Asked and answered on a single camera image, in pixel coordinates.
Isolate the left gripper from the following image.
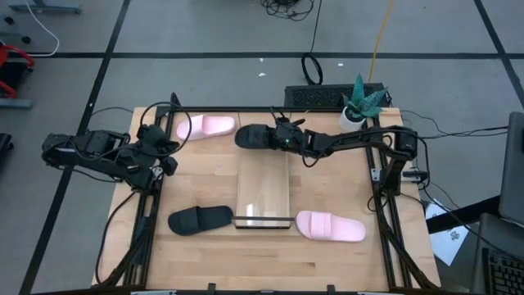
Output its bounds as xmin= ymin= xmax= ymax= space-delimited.
xmin=137 ymin=124 xmax=182 ymax=177

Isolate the grey monitor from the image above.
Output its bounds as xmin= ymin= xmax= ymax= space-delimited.
xmin=498 ymin=111 xmax=524 ymax=229

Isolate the white paper sheet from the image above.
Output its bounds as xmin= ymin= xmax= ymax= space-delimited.
xmin=425 ymin=198 xmax=470 ymax=266

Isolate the black looped cable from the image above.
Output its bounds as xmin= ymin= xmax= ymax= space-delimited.
xmin=300 ymin=0 xmax=324 ymax=86

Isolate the red metal cart frame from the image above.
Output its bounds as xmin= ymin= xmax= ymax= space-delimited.
xmin=0 ymin=40 xmax=36 ymax=99

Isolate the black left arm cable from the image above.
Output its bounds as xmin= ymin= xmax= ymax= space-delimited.
xmin=138 ymin=101 xmax=192 ymax=159

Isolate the green leafy plant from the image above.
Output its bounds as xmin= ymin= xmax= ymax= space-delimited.
xmin=341 ymin=72 xmax=390 ymax=120

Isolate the grey stand base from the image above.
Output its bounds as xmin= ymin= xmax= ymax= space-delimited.
xmin=7 ymin=0 xmax=83 ymax=16

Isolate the black keyboard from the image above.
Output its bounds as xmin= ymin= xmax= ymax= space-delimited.
xmin=481 ymin=247 xmax=524 ymax=295
xmin=284 ymin=83 xmax=388 ymax=108

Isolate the black rubber slide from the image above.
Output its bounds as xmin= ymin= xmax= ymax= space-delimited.
xmin=167 ymin=204 xmax=235 ymax=237
xmin=234 ymin=124 xmax=284 ymax=150

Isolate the tangled black cable bundle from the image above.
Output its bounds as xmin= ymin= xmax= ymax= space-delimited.
xmin=260 ymin=0 xmax=316 ymax=22

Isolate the black aluminium rig frame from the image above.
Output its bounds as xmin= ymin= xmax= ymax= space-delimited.
xmin=96 ymin=92 xmax=441 ymax=295

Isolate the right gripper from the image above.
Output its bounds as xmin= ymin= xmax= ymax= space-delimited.
xmin=264 ymin=116 xmax=308 ymax=152

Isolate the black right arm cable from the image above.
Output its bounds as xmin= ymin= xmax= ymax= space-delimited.
xmin=399 ymin=109 xmax=509 ymax=141

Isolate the small black power box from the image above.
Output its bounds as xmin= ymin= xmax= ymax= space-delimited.
xmin=402 ymin=168 xmax=429 ymax=184

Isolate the white plant pot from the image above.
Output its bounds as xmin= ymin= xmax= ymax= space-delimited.
xmin=338 ymin=105 xmax=367 ymax=133

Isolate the thin black cable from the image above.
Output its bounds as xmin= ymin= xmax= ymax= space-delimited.
xmin=94 ymin=190 xmax=138 ymax=286

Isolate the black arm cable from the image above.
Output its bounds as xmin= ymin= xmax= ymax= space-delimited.
xmin=399 ymin=109 xmax=509 ymax=141
xmin=138 ymin=101 xmax=192 ymax=159

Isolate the yellow cable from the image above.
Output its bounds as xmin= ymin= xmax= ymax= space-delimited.
xmin=368 ymin=0 xmax=395 ymax=84

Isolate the pink rubber slide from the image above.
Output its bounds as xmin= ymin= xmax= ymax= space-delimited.
xmin=295 ymin=210 xmax=367 ymax=243
xmin=176 ymin=114 xmax=237 ymax=142

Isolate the white cable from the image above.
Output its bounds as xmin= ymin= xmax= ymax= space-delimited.
xmin=22 ymin=0 xmax=61 ymax=57

